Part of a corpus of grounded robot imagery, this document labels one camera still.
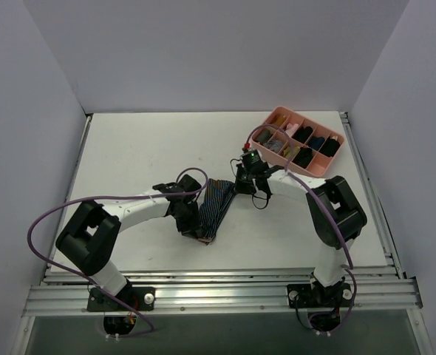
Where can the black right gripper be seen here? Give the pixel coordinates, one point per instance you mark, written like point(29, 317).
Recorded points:
point(244, 181)

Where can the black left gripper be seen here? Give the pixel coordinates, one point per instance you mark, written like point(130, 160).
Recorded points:
point(191, 225)

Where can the navy white striped underwear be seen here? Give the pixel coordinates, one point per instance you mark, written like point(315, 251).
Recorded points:
point(219, 195)

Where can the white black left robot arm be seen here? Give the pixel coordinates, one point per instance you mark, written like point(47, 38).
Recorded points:
point(89, 237)

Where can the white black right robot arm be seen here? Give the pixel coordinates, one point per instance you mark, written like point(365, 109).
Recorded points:
point(335, 211)

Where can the grey patterned rolled garment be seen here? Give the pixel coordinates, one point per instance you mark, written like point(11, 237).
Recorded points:
point(274, 145)

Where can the dark grey rolled garment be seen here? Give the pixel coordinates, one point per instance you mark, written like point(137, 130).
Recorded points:
point(264, 136)

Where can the olive green rolled garment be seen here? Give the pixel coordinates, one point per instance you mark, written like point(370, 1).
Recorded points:
point(290, 152)

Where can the black rolled garment front row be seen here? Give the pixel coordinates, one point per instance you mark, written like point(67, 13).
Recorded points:
point(303, 157)

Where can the pink white rolled garment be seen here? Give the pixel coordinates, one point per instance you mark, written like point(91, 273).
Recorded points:
point(291, 129)

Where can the mustard yellow rolled garment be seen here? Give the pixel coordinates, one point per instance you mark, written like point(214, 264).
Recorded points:
point(277, 120)

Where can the pink divided organizer tray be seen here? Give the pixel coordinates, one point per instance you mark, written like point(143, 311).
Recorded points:
point(320, 164)

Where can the dark blue rolled garment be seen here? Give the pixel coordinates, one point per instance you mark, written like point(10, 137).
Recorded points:
point(316, 142)

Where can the black rolled garment with tag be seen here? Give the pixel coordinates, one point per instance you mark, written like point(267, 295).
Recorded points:
point(330, 147)

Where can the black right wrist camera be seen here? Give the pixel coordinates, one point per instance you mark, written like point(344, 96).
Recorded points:
point(252, 162)

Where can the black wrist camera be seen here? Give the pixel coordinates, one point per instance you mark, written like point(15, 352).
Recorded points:
point(252, 162)
point(185, 184)

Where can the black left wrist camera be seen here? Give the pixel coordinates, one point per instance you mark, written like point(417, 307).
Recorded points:
point(185, 184)

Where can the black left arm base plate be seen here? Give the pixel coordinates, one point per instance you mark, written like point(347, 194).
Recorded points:
point(141, 298)

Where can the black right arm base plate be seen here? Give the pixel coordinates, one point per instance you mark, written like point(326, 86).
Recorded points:
point(314, 295)

